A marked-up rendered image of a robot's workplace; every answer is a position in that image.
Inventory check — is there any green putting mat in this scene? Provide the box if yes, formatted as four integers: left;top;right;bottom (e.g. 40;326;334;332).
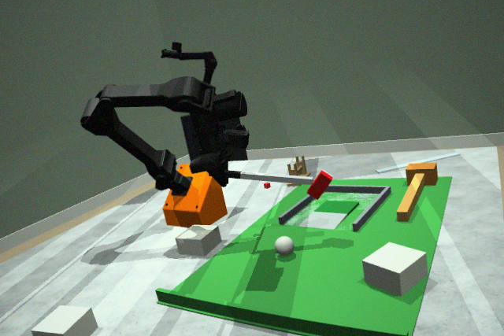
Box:
173;176;452;336

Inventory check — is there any white golf ball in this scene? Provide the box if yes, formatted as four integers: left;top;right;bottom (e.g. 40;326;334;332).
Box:
275;236;294;256

